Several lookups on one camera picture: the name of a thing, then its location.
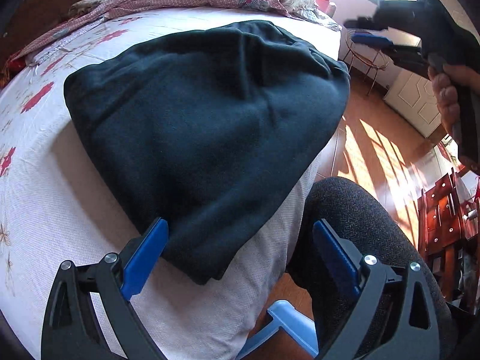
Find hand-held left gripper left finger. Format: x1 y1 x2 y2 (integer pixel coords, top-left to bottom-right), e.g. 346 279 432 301
40 217 169 360

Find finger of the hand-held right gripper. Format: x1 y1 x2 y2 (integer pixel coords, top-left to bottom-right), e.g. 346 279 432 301
352 32 430 69
344 17 381 31

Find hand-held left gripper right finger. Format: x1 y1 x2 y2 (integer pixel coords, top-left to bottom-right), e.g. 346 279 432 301
313 219 449 360

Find dark green pants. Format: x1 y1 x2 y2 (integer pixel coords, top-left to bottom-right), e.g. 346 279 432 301
63 19 351 286

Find person's right hand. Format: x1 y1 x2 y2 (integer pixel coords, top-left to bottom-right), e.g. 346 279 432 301
427 63 461 133

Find person's grey trouser leg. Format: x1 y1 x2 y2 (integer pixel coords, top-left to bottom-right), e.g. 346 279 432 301
287 176 456 360

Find white cabinet door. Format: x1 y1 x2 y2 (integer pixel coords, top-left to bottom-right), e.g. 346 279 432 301
383 69 449 139

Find blue plastic stool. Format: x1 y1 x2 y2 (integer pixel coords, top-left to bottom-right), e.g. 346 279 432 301
236 300 319 360

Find red wooden furniture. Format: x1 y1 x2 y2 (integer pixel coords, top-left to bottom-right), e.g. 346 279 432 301
416 146 480 308

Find bed with white floral sheet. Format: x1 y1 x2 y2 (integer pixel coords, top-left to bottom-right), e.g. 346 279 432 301
0 5 342 360

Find red checkered quilt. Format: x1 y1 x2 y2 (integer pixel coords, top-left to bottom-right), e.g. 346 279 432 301
7 0 342 68

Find folded grey patterned sheet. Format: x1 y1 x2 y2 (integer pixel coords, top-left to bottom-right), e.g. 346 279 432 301
35 20 107 62

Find metal wire stand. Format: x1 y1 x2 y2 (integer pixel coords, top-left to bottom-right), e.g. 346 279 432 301
339 30 392 96

